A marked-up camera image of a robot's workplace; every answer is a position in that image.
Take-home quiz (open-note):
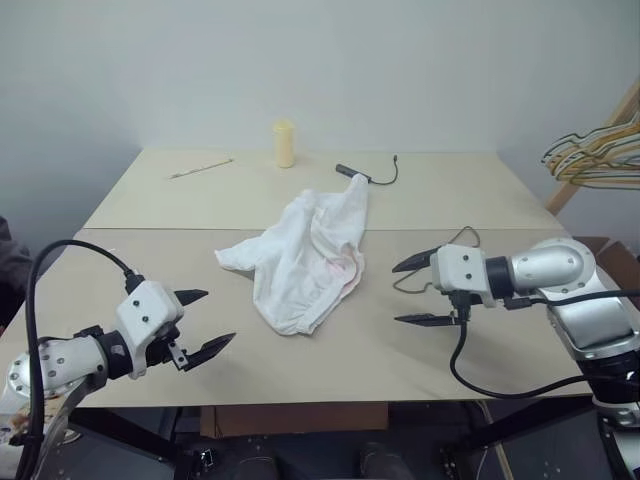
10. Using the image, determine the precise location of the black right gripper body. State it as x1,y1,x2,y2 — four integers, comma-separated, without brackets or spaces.
446,291,474,328

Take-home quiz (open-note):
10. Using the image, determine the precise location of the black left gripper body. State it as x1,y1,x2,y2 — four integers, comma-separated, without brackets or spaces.
145,323,196,374

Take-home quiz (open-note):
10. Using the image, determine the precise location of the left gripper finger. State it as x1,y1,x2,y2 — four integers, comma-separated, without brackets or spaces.
180,332,237,372
173,288,209,309

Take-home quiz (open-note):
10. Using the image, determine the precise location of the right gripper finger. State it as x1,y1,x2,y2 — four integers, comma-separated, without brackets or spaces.
393,311,459,329
391,245,441,274

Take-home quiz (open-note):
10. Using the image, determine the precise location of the white garment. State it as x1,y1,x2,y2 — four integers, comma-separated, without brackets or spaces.
214,174,372,336

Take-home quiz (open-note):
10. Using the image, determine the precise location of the pale wooden pencil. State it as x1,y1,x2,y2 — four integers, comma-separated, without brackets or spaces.
168,157,235,180

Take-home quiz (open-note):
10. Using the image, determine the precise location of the dark rounded shape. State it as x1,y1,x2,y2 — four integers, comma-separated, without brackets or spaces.
359,441,409,480

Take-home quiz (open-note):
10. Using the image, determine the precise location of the pale yellow cylindrical bottle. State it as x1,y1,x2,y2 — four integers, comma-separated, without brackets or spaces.
272,118,296,170

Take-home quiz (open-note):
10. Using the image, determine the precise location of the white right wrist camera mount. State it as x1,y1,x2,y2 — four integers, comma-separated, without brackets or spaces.
429,244,499,307

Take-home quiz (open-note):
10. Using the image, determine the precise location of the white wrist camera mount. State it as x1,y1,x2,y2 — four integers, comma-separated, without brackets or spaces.
429,244,499,307
115,280,185,379

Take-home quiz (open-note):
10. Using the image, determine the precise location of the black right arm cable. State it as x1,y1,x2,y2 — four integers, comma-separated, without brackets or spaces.
448,291,640,401

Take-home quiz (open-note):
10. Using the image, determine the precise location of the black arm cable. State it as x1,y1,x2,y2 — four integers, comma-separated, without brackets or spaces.
448,291,640,401
13,239,146,480

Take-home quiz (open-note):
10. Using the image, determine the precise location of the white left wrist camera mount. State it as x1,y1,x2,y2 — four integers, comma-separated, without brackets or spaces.
115,280,185,379

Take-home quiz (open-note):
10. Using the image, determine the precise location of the grey USB hub with cable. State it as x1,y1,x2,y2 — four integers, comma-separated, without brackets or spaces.
334,155,400,187

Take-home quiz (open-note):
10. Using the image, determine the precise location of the black table frame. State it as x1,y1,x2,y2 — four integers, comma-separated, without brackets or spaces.
64,397,601,480

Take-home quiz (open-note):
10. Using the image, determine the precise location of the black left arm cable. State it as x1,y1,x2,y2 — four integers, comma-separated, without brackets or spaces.
13,239,146,480

